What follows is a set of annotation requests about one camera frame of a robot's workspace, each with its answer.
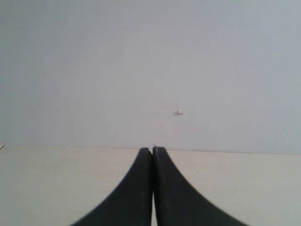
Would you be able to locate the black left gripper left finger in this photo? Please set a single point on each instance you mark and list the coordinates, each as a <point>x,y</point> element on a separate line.
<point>130,203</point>

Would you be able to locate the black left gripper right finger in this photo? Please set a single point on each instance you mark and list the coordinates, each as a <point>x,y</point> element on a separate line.
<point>177,202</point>

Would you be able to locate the white wall plug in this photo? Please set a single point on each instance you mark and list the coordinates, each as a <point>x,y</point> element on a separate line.
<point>179,112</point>

